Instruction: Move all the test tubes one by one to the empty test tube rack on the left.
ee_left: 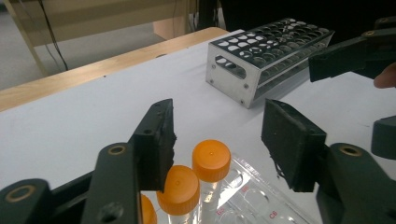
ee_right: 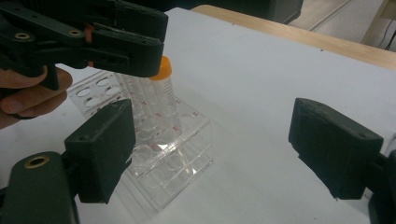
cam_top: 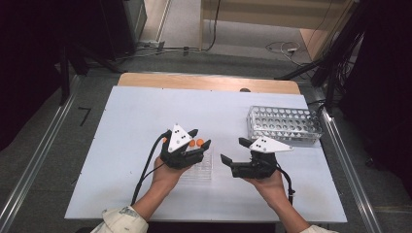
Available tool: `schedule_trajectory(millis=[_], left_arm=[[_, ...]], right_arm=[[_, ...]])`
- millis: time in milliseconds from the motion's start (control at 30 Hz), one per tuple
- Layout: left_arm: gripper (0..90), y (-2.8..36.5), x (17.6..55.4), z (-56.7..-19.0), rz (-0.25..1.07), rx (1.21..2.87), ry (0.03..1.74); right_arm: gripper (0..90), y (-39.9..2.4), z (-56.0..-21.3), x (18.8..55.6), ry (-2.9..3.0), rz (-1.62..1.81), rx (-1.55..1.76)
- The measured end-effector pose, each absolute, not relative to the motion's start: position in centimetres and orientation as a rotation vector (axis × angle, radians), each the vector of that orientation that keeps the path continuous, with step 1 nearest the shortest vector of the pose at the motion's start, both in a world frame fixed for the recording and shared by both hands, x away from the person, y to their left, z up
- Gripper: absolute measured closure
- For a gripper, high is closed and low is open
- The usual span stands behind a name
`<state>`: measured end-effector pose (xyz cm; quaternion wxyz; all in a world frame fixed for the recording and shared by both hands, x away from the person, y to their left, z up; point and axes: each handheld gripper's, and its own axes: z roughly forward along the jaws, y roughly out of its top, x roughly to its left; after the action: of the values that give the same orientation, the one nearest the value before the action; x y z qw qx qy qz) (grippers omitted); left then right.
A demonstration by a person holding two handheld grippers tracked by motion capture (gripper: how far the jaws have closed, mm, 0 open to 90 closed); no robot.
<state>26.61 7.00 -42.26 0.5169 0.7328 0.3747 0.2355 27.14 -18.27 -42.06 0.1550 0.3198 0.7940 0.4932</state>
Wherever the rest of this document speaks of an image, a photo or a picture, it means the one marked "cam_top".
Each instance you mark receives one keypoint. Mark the person's right sleeve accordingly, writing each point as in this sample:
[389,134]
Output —
[317,229]

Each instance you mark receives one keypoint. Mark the metal floor rail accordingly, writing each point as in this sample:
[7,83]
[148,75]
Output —
[35,155]
[350,168]

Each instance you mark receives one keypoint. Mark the person's sleeve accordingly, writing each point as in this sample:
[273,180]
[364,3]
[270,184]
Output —
[120,221]
[317,229]

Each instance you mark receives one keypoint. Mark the black cabinet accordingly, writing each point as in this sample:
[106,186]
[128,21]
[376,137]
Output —
[120,26]

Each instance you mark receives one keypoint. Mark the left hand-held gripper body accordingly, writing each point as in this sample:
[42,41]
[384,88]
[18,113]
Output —
[178,142]

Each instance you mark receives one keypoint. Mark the orange cap centrifuge tube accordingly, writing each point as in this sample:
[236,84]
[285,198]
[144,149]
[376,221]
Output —
[164,140]
[192,143]
[200,141]

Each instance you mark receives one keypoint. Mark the wooden table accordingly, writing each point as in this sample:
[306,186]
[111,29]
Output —
[194,82]

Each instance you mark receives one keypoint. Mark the metal test tube rack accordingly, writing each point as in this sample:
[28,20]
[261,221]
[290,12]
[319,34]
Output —
[285,124]

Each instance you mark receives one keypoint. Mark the person's right hand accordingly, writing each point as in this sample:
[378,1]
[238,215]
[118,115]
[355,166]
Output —
[273,189]

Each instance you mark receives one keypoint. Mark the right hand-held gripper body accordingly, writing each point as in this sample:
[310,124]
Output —
[256,168]

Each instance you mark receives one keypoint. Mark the black tripod stand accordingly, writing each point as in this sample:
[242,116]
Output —
[333,58]
[63,74]

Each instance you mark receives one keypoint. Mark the person's left hand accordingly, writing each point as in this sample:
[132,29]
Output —
[165,178]

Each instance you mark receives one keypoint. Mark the person's left sleeve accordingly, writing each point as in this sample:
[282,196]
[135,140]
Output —
[120,221]

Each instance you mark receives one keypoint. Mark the wooden desk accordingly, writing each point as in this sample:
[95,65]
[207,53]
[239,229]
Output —
[259,13]

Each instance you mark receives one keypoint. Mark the clear plastic tube rack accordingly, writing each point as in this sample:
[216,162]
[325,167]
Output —
[202,168]

